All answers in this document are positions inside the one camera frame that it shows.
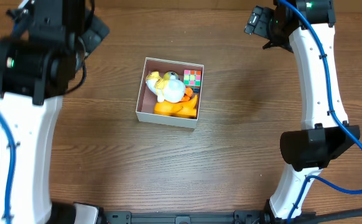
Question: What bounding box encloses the thick black cable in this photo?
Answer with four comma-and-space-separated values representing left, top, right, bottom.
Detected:
288, 205, 362, 224

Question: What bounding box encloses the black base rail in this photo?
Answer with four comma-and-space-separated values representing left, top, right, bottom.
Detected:
104, 210, 271, 224

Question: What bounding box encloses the right blue cable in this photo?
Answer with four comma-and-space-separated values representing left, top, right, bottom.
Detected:
277, 0, 362, 224

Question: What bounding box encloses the white box pink interior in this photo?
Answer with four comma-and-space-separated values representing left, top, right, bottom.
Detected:
136, 57, 205, 129

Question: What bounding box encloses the orange dinosaur toy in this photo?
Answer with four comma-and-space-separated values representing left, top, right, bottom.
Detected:
154, 95, 198, 119

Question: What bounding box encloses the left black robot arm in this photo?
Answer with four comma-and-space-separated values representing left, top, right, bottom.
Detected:
0, 0, 109, 224

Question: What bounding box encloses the yellow ball with grey eye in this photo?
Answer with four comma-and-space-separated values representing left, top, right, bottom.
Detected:
163, 71, 179, 80

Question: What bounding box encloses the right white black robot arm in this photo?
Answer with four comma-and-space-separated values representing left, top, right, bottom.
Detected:
244, 1, 360, 223

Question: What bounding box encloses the colourful puzzle cube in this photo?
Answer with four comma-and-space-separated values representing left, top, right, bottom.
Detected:
183, 70, 202, 93

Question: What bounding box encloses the white plush duck toy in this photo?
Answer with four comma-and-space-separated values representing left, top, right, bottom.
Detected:
146, 71, 193, 103

